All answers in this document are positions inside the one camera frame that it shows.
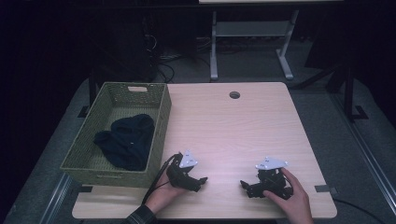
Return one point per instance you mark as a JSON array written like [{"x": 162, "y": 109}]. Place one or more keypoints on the person's left hand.
[{"x": 163, "y": 194}]

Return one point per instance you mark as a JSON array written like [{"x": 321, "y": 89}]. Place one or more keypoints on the dark cloth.
[{"x": 129, "y": 143}]

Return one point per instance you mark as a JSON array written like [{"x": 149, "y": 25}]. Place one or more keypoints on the grey tape strip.
[{"x": 325, "y": 188}]

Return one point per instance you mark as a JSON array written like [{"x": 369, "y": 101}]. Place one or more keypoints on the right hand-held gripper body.
[{"x": 272, "y": 180}]

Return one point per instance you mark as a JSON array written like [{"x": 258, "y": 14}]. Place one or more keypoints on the black metal stand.
[{"x": 350, "y": 90}]

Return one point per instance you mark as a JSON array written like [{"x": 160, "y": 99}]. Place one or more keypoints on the metal floor rail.
[
  {"x": 364, "y": 143},
  {"x": 56, "y": 199}
]

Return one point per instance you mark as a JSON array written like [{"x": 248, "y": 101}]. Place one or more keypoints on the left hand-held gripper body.
[{"x": 179, "y": 175}]

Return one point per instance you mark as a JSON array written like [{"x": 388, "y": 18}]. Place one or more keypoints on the white metal table frame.
[{"x": 249, "y": 29}]

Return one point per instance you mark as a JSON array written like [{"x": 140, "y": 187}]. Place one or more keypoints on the green woven basket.
[{"x": 90, "y": 160}]

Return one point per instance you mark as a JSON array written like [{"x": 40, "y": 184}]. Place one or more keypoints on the person's right hand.
[{"x": 294, "y": 199}]

